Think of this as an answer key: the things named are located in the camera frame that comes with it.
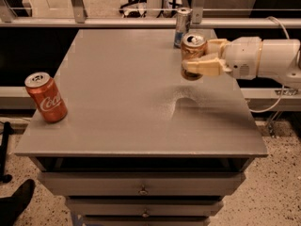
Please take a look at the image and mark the grey top drawer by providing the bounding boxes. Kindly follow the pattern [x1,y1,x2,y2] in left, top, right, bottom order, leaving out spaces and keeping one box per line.
[39,172,246,196]

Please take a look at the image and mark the black shoe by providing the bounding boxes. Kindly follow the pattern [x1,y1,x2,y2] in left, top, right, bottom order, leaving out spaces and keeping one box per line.
[0,179,35,226]

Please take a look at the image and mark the metal railing bar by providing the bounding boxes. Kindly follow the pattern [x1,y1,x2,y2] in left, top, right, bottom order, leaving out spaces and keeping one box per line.
[0,17,301,30]

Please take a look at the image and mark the white cable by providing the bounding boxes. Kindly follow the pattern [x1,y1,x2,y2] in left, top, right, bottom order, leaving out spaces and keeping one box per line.
[248,15,291,114]

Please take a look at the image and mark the black stand pole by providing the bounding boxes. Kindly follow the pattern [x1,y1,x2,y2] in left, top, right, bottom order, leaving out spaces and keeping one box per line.
[0,121,14,184]

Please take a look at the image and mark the red coca-cola can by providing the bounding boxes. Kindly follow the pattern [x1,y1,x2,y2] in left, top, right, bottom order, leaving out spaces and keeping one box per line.
[24,72,68,123]

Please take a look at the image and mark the silver blue redbull can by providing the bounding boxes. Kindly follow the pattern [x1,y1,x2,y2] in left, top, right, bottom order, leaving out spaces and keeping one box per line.
[174,8,191,47]

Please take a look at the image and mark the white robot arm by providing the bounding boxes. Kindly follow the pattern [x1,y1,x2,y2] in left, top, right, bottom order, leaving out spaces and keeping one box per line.
[182,37,301,89]

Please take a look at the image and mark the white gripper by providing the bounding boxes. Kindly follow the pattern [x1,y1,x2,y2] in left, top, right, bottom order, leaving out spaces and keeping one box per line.
[182,37,262,80]

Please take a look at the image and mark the orange soda can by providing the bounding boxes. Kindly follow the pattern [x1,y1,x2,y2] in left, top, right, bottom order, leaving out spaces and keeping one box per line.
[181,32,207,81]

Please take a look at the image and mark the grey middle drawer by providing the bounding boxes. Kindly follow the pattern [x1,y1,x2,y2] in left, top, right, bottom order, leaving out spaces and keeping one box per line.
[67,198,223,217]

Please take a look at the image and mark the grey drawer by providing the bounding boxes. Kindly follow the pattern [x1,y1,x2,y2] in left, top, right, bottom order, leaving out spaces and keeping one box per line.
[67,198,223,217]
[39,172,246,196]

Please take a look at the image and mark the grey drawer cabinet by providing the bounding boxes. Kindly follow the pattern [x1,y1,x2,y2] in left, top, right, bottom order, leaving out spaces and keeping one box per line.
[16,29,267,226]

